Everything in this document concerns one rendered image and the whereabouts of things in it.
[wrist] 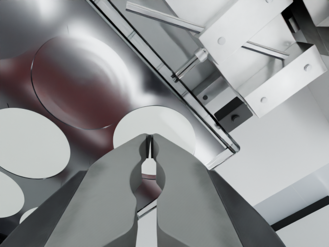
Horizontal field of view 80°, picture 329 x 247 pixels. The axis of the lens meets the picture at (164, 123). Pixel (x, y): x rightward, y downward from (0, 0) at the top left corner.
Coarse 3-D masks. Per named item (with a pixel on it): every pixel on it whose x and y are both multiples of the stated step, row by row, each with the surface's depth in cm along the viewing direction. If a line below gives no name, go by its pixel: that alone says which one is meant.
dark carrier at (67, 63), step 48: (0, 0) 17; (48, 0) 17; (0, 48) 19; (48, 48) 19; (96, 48) 19; (0, 96) 21; (48, 96) 21; (96, 96) 21; (144, 96) 21; (96, 144) 24; (48, 192) 27; (144, 192) 28
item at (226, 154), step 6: (228, 150) 25; (216, 156) 26; (222, 156) 25; (228, 156) 25; (210, 162) 26; (216, 162) 26; (222, 162) 26; (210, 168) 26; (156, 198) 29; (150, 204) 29; (156, 204) 29; (144, 210) 29; (150, 210) 29; (138, 216) 30
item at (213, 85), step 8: (216, 72) 28; (208, 80) 28; (216, 80) 26; (224, 80) 26; (200, 88) 28; (208, 88) 26; (216, 88) 27; (224, 88) 27; (200, 96) 27; (208, 96) 27; (216, 96) 27; (192, 112) 28
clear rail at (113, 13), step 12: (96, 0) 17; (108, 0) 17; (108, 12) 17; (120, 12) 18; (120, 24) 18; (144, 48) 19; (156, 60) 19; (156, 72) 20; (168, 72) 20; (168, 84) 21; (180, 84) 21; (180, 96) 21; (192, 96) 21; (192, 108) 22; (204, 108) 22; (204, 120) 23; (216, 120) 23; (216, 132) 24; (228, 144) 24
